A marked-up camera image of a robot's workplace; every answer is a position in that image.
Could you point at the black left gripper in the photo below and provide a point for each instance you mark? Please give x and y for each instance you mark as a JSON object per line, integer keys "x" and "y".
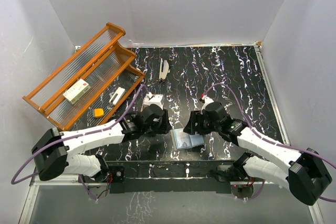
{"x": 164, "y": 125}

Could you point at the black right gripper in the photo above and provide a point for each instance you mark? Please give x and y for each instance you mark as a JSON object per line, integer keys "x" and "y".
{"x": 192, "y": 128}

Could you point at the white printed card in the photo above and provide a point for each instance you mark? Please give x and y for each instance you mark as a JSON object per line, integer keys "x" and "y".
{"x": 181, "y": 139}

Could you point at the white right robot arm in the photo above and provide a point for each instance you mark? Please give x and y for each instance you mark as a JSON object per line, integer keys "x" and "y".
{"x": 301, "y": 172}

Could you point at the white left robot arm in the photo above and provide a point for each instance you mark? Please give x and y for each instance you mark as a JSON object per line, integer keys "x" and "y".
{"x": 58, "y": 153}

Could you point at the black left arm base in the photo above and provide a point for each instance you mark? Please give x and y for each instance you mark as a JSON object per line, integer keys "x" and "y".
{"x": 108, "y": 176}

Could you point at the black right arm base motor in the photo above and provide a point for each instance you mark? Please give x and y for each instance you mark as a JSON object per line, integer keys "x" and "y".
{"x": 230, "y": 173}

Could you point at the beige oval plastic tray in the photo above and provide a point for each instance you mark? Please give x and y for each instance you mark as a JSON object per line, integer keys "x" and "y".
{"x": 149, "y": 99}

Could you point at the white stapler near rack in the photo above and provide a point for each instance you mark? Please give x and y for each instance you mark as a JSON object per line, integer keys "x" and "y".
{"x": 117, "y": 95}

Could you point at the white stapler on table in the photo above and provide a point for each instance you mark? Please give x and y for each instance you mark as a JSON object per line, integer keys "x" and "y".
{"x": 164, "y": 70}

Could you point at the orange yellow small object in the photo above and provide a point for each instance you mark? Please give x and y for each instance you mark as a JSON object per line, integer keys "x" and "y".
{"x": 98, "y": 113}

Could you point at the orange wooden rack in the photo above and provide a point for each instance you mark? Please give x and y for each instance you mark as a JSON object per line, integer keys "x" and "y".
{"x": 103, "y": 63}

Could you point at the white box on rack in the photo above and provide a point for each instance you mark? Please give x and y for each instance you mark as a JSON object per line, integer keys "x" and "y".
{"x": 76, "y": 91}

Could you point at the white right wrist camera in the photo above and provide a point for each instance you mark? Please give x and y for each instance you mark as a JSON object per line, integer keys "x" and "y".
{"x": 205, "y": 100}

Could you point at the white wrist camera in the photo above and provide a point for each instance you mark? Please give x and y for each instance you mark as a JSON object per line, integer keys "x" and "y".
{"x": 205, "y": 100}
{"x": 160, "y": 100}

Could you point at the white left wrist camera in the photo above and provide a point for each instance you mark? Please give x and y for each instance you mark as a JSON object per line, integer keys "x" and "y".
{"x": 160, "y": 100}

